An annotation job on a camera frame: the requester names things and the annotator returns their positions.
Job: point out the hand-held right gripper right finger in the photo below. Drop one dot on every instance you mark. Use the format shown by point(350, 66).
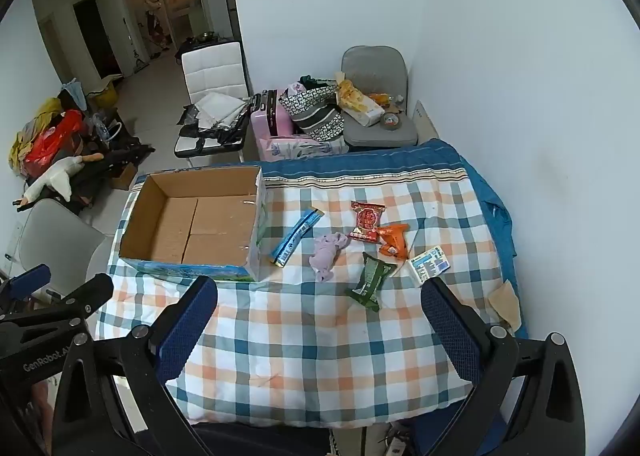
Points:
point(450, 328)

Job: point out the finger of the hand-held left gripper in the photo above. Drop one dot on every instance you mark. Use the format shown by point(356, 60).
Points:
point(95, 290)
point(30, 278)

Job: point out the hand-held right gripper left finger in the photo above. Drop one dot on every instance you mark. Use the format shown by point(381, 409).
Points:
point(190, 326)

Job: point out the white and blue packet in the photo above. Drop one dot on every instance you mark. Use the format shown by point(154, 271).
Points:
point(428, 264)

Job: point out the green snack packet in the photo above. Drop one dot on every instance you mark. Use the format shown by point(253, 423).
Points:
point(371, 278)

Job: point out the orange snack packet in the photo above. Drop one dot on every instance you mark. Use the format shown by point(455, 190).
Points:
point(393, 241)

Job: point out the red snack packet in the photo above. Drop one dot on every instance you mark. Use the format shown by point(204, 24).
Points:
point(367, 221)

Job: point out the long blue snack packet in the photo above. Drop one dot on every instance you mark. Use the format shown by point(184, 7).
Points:
point(296, 236)

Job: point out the light grey chair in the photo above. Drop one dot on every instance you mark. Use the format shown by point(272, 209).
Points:
point(55, 241)

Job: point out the white goose plush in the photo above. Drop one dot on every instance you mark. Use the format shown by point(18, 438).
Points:
point(60, 176)

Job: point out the plaid blanket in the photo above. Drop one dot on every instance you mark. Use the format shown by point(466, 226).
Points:
point(300, 336)

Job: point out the small cardboard box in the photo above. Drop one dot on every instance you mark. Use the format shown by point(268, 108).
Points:
point(122, 177)

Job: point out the white power strip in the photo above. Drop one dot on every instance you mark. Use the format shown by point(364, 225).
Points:
point(396, 443)

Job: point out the red plastic bag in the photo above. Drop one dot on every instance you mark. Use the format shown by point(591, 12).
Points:
point(50, 141)

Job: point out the yellow cloth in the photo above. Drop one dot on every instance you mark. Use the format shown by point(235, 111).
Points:
point(30, 134)

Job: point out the black bag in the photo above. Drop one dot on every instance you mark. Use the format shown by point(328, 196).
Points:
point(205, 134)

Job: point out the yellow bin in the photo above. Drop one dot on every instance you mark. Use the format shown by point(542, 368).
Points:
point(107, 96)

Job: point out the pink tissue pack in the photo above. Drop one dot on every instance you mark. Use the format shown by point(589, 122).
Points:
point(300, 149)

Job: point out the beige board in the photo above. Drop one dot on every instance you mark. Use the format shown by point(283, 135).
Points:
point(425, 121)

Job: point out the pink suitcase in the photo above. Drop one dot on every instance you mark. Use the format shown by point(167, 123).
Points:
point(266, 129)

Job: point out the grey folded bags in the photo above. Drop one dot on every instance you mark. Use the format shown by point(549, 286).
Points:
point(220, 111)

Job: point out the yellow snack bag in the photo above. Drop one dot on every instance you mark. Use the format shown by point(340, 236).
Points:
point(357, 104)

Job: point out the white padded chair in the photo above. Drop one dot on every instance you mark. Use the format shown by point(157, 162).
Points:
point(210, 71)

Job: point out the patterned tote bag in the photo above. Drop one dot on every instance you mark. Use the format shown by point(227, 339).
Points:
point(315, 111)

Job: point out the grey padded chair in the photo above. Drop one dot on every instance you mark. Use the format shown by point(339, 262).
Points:
point(375, 61)

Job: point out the glass sliding door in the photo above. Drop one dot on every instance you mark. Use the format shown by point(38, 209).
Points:
point(165, 1)

